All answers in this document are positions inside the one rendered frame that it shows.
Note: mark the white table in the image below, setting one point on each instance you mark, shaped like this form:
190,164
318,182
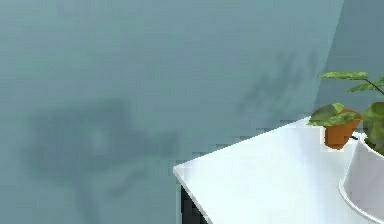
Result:
266,180

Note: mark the green house plant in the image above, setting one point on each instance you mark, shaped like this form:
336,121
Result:
336,115

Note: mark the orange pot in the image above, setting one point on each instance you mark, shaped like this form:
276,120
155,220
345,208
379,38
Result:
338,135

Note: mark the white plant pot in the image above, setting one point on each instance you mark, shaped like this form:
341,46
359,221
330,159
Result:
365,181

